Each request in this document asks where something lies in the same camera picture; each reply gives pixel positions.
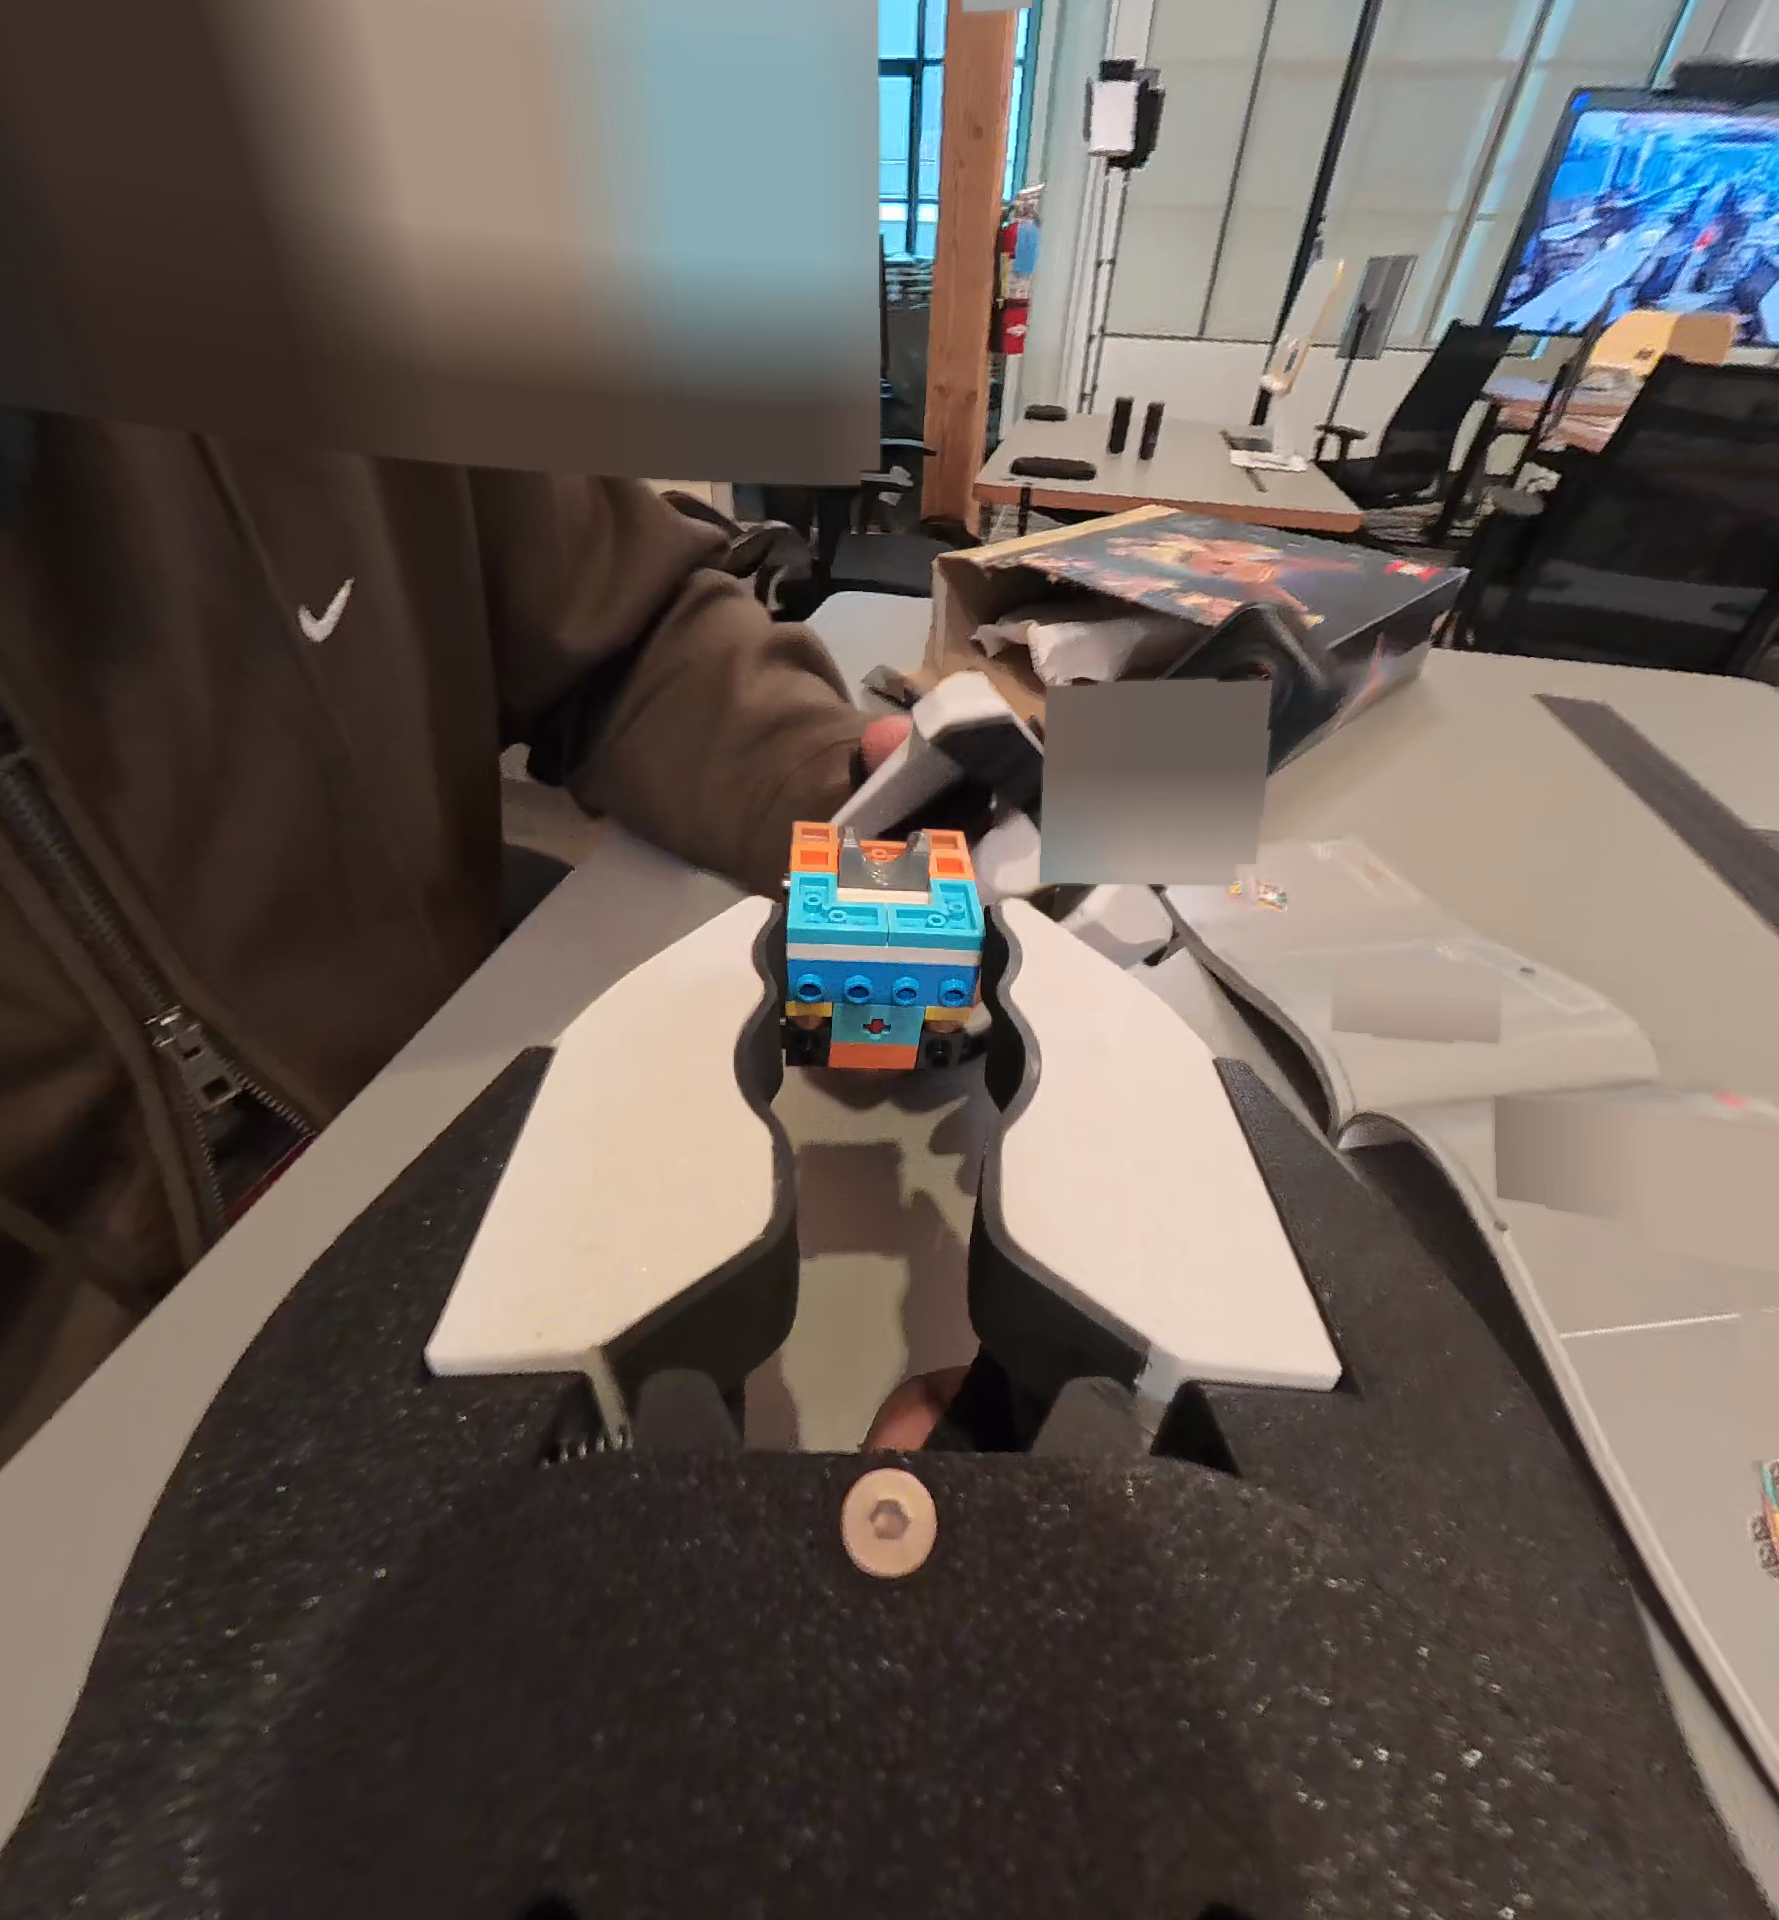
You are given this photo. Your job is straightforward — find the grey table with wood edge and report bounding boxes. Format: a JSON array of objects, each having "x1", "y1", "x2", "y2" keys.
[{"x1": 972, "y1": 413, "x2": 1367, "y2": 546}]

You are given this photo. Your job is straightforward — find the black mesh office chair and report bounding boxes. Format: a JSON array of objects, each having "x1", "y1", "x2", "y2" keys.
[{"x1": 1458, "y1": 357, "x2": 1779, "y2": 681}]

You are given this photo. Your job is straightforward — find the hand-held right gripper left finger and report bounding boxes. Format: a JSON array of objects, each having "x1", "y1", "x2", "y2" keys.
[{"x1": 423, "y1": 895, "x2": 801, "y2": 1416}]

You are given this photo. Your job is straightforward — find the multicoloured brick model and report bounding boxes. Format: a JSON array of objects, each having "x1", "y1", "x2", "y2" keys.
[{"x1": 785, "y1": 821, "x2": 992, "y2": 1075}]

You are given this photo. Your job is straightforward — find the wooden post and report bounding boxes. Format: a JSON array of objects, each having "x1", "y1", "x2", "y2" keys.
[{"x1": 917, "y1": 0, "x2": 1021, "y2": 537}]

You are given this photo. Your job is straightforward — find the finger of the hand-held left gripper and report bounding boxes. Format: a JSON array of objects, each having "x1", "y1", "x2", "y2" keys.
[
  {"x1": 847, "y1": 672, "x2": 1042, "y2": 845},
  {"x1": 975, "y1": 817, "x2": 1176, "y2": 969}
]

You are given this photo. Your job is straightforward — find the person's left forearm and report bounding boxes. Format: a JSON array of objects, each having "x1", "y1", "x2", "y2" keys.
[{"x1": 497, "y1": 478, "x2": 891, "y2": 890}]

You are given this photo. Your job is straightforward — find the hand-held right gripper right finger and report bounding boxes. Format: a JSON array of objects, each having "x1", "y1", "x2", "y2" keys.
[{"x1": 972, "y1": 898, "x2": 1347, "y2": 1408}]

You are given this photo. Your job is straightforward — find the grey instruction booklet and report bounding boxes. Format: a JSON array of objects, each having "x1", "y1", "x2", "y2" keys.
[{"x1": 1158, "y1": 841, "x2": 1779, "y2": 1877}]

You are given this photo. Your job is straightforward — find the light panel on stand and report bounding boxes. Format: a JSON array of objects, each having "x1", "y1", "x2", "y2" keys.
[{"x1": 1079, "y1": 60, "x2": 1169, "y2": 419}]

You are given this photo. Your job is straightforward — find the dark printed toy box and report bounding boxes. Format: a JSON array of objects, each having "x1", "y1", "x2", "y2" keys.
[{"x1": 917, "y1": 507, "x2": 1474, "y2": 784}]

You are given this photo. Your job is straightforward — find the red fire extinguisher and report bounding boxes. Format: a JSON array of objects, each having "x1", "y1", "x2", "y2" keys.
[{"x1": 988, "y1": 187, "x2": 1046, "y2": 358}]

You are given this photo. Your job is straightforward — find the teal L-shaped brick plate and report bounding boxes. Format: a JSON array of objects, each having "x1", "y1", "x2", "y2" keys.
[{"x1": 787, "y1": 871, "x2": 891, "y2": 947}]

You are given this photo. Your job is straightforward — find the black desk cable cover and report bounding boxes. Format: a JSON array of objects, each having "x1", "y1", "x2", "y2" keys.
[{"x1": 1533, "y1": 693, "x2": 1779, "y2": 962}]

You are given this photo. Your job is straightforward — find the large wall screen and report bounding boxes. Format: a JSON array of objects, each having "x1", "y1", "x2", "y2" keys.
[{"x1": 1481, "y1": 86, "x2": 1779, "y2": 357}]

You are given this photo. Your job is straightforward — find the grey desk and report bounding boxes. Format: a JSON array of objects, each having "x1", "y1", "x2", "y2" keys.
[{"x1": 0, "y1": 593, "x2": 1779, "y2": 1920}]

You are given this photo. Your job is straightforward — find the person's brown jacket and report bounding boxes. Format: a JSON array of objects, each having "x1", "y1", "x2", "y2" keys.
[{"x1": 0, "y1": 397, "x2": 711, "y2": 1539}]

